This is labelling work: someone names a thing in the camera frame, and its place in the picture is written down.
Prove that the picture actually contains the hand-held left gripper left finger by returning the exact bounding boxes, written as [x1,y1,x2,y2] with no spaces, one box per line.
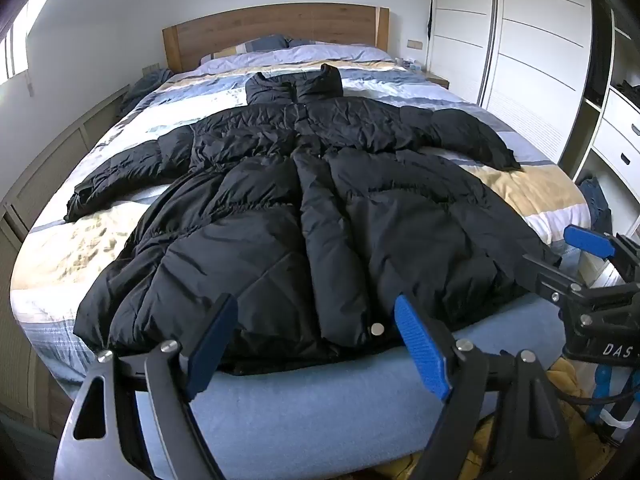
[55,294,240,480]

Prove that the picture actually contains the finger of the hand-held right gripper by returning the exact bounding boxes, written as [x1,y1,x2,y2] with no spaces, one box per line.
[522,255,597,307]
[564,225,640,286]

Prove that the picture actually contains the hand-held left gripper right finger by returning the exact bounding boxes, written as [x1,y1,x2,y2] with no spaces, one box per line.
[394,294,591,480]

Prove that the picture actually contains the black puffer coat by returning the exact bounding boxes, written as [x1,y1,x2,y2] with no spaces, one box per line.
[64,63,561,376]

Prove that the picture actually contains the blue clothes pile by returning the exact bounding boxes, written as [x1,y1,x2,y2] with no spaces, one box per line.
[120,67,173,111]

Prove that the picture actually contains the blue jeans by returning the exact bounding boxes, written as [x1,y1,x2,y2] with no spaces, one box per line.
[577,177,613,233]

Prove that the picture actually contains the yellow cloth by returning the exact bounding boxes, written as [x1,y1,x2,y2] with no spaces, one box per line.
[372,357,608,480]

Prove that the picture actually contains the white open shelf unit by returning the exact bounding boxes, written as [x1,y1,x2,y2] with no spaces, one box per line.
[575,5,640,281]

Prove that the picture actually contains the white drawer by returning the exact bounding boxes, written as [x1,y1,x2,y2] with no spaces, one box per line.
[600,89,640,137]
[590,121,640,181]

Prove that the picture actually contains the white sliding wardrobe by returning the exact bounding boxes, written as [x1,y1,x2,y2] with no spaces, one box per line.
[427,0,593,166]

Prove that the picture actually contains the striped pillow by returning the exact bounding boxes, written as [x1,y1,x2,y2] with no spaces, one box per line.
[212,35,321,61]

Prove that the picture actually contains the wooden headboard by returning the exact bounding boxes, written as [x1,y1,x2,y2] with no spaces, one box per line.
[162,4,390,72]

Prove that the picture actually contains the window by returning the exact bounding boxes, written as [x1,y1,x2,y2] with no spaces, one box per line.
[0,25,31,81]

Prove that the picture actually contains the black cable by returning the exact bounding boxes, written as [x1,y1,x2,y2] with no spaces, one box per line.
[547,385,608,408]

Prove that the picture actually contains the low panelled wall cabinet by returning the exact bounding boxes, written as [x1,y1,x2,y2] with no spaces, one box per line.
[0,85,131,421]

